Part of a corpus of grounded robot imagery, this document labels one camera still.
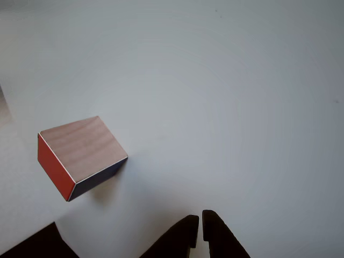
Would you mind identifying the wooden cube with red face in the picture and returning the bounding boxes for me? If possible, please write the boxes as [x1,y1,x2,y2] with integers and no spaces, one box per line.
[37,115,128,203]

